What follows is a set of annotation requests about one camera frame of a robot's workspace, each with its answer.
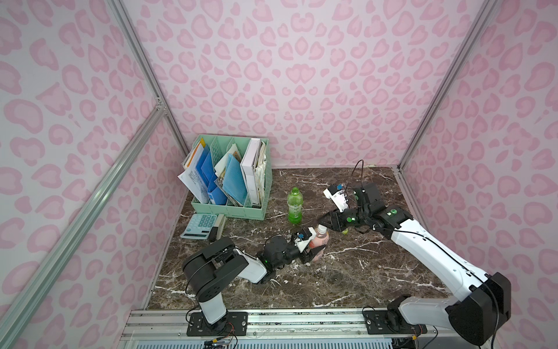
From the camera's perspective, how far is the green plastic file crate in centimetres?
88

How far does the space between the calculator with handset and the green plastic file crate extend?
0.11 feet

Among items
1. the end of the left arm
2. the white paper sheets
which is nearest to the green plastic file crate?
the white paper sheets

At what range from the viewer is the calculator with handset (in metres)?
0.94

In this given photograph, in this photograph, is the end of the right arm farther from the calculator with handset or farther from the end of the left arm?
the calculator with handset
